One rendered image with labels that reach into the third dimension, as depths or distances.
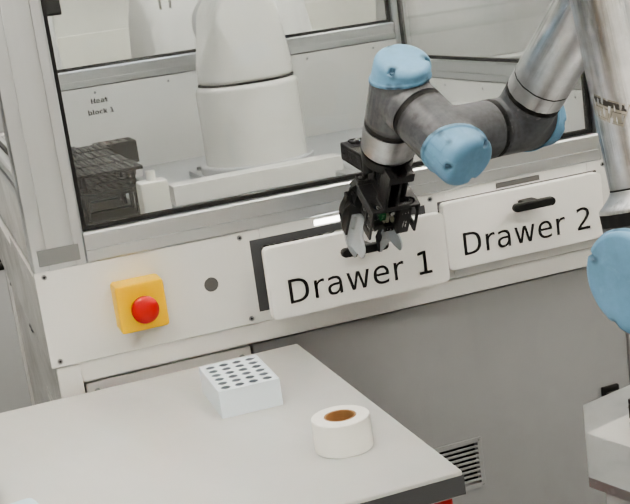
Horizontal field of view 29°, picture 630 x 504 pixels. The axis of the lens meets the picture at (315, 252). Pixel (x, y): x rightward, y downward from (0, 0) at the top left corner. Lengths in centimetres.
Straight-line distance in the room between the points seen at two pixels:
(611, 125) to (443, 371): 86
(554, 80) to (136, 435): 69
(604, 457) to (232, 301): 70
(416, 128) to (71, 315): 61
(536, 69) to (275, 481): 58
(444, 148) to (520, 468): 83
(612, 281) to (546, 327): 85
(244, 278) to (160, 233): 15
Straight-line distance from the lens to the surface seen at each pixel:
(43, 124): 174
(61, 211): 176
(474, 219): 194
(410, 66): 151
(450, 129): 145
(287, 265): 177
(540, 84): 150
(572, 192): 202
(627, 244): 120
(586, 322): 212
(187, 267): 181
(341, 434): 140
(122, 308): 175
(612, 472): 132
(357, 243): 171
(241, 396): 159
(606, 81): 123
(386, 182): 159
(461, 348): 201
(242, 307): 184
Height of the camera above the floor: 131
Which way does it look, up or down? 13 degrees down
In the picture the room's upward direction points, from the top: 8 degrees counter-clockwise
